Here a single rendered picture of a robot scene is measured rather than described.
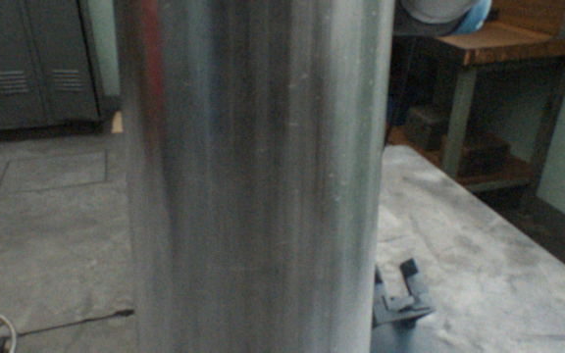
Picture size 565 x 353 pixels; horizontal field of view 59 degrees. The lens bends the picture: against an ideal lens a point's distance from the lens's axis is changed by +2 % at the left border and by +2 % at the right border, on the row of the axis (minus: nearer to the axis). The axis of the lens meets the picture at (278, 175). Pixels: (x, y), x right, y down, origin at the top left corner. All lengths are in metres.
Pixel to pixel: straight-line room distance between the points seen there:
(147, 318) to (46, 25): 3.21
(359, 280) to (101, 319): 1.86
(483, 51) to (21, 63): 2.58
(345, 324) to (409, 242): 0.74
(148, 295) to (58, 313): 1.92
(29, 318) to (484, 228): 1.63
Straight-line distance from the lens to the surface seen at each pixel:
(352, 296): 0.16
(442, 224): 0.97
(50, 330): 2.01
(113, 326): 1.95
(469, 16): 0.54
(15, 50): 3.43
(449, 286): 0.82
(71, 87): 3.40
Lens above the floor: 1.30
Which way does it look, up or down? 28 degrees down
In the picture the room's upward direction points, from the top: straight up
